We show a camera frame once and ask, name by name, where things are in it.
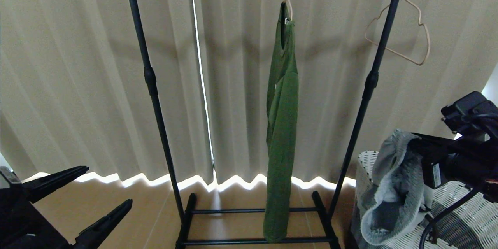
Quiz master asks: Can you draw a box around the green long-sleeved shirt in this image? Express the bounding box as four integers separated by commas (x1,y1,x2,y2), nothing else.
263,2,299,243

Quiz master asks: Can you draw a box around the black clothes rack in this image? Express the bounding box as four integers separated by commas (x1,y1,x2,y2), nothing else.
24,0,498,249

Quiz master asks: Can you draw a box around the white laundry basket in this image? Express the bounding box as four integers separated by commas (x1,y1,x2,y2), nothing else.
356,151,498,249

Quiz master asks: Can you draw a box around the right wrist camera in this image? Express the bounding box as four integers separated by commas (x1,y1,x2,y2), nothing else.
422,158,452,190

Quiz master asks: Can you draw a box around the beige curtain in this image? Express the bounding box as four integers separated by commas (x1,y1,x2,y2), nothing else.
0,0,498,187

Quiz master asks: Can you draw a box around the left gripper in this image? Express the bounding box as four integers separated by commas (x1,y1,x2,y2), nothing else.
0,165,133,249

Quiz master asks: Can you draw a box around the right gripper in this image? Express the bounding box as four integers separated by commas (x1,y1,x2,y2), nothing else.
409,132,498,187

